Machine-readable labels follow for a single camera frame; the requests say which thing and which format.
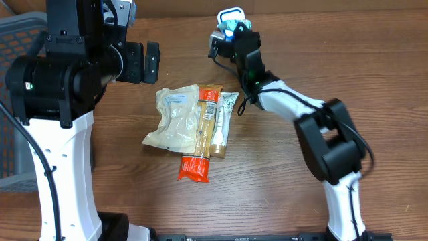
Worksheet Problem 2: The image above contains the teal tissue packet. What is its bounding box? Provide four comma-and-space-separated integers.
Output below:
217, 19, 252, 35

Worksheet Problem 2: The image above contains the beige clear pouch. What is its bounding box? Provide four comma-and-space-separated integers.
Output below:
142, 84, 199, 153

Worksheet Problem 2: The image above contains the white cream tube gold cap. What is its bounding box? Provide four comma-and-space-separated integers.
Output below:
210, 92, 239, 159

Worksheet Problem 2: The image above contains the orange noodle packet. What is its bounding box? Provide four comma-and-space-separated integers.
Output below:
178, 84, 223, 183

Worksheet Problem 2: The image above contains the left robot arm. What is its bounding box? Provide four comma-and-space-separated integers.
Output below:
5, 0, 160, 241

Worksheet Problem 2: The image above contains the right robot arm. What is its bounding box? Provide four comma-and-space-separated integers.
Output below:
208, 22, 368, 240

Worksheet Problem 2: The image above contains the white barcode scanner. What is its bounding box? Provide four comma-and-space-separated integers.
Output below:
217, 7, 246, 40

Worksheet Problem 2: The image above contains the grey plastic shopping basket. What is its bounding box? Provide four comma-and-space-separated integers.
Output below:
0, 11, 94, 193

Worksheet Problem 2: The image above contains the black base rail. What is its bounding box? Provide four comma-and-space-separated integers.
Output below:
155, 232, 394, 241

